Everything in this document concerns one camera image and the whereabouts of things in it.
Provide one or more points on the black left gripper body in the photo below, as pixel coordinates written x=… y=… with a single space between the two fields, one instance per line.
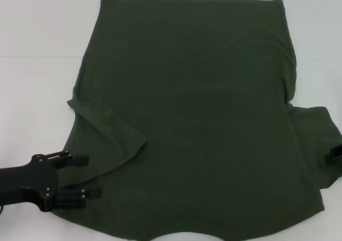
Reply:
x=29 y=182

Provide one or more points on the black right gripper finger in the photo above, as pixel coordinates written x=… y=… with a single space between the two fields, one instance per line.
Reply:
x=331 y=159
x=337 y=150

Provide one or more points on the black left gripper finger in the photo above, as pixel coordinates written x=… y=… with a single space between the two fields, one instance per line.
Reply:
x=72 y=198
x=81 y=161

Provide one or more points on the dark green shirt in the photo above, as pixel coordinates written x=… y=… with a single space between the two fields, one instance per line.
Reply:
x=187 y=104

